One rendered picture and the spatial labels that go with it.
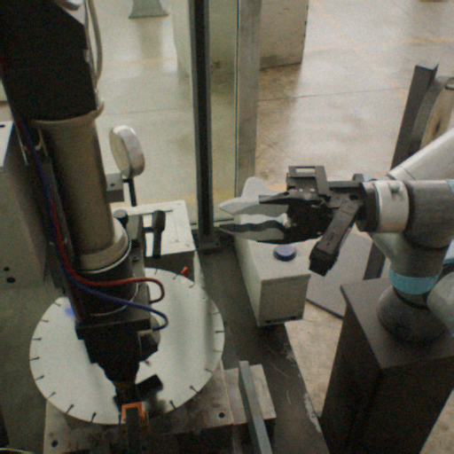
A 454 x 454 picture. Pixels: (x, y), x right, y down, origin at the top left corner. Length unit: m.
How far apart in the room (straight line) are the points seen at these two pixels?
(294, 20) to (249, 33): 3.03
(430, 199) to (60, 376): 0.62
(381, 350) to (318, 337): 0.97
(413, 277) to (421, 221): 0.12
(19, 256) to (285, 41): 3.81
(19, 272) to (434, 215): 0.54
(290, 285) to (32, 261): 0.74
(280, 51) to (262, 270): 3.20
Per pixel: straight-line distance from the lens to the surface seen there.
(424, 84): 1.82
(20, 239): 0.44
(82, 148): 0.47
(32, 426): 1.12
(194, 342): 0.92
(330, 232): 0.70
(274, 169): 2.99
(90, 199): 0.50
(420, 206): 0.76
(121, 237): 0.54
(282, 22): 4.11
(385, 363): 1.18
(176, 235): 1.18
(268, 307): 1.15
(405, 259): 0.83
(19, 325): 1.28
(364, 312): 1.26
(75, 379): 0.90
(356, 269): 2.41
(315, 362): 2.08
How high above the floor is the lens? 1.68
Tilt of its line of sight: 42 degrees down
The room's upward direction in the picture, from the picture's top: straight up
